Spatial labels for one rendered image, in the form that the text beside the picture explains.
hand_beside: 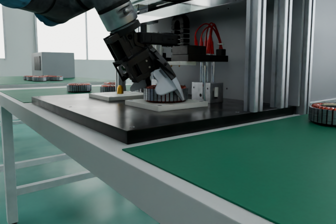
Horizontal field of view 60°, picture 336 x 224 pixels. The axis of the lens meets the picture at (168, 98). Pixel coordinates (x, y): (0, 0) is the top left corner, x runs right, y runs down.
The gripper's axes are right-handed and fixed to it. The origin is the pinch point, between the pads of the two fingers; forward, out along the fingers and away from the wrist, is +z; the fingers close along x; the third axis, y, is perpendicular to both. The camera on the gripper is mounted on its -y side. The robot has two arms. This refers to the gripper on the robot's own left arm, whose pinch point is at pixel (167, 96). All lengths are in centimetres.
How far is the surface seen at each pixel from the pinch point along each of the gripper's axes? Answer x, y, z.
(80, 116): 0.0, 20.5, -8.7
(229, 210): 42.7, 24.2, -8.7
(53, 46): -472, -113, 15
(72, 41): -472, -147, 24
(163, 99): 3.8, 3.4, -1.9
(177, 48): -1.4, -9.8, -8.2
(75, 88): -72, -1, 3
